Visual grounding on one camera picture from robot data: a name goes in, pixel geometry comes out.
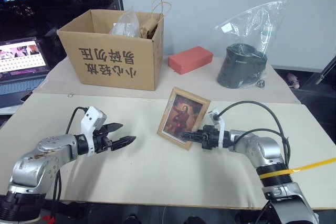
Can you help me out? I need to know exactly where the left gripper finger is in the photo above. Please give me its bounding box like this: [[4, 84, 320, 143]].
[[102, 122, 124, 133], [111, 135, 137, 152]]

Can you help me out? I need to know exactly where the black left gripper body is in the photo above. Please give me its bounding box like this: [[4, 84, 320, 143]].
[[92, 129, 114, 154]]

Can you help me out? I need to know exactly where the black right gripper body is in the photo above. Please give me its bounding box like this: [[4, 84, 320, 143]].
[[200, 124, 221, 151]]

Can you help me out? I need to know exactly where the wooden picture frame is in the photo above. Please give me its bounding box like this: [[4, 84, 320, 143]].
[[156, 87, 212, 151]]

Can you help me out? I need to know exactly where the grey metal stand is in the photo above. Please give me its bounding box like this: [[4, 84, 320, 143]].
[[316, 55, 336, 86]]

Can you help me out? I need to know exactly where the printed cardboard box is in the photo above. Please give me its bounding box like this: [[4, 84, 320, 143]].
[[57, 9, 165, 92]]

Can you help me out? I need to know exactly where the red rectangular box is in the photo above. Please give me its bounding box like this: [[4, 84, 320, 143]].
[[167, 46, 214, 74]]

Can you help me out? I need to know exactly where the dark rounded shape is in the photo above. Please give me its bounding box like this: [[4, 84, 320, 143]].
[[187, 216, 208, 224], [123, 215, 144, 224]]

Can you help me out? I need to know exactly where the pink object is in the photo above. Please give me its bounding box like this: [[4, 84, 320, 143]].
[[286, 73, 301, 89]]

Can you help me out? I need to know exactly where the crumpled clear plastic bag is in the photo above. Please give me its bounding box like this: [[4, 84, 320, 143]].
[[109, 8, 141, 38]]

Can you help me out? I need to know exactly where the open laptop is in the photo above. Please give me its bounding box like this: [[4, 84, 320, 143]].
[[0, 36, 50, 109]]

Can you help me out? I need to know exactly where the large clear zip bag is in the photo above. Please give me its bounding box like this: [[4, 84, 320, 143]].
[[214, 0, 288, 90]]

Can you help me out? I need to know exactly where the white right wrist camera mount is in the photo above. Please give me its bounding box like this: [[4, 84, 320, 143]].
[[208, 107, 227, 149]]

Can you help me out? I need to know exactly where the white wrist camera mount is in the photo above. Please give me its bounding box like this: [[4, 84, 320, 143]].
[[80, 106, 108, 157], [208, 107, 227, 149]]

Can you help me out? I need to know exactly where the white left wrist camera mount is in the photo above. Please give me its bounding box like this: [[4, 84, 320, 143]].
[[80, 106, 108, 157]]

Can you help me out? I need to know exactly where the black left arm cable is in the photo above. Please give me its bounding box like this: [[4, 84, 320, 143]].
[[65, 106, 89, 134]]

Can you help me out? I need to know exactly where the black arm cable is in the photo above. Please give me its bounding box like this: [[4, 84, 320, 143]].
[[65, 106, 89, 134], [215, 100, 291, 170]]

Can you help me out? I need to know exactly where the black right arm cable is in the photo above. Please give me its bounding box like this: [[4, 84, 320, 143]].
[[215, 100, 291, 170]]

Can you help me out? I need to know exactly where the yellow tape strap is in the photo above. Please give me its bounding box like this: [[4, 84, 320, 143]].
[[258, 157, 336, 179]]

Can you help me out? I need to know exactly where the brown paper bag with handles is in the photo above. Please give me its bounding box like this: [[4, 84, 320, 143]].
[[140, 0, 173, 41]]

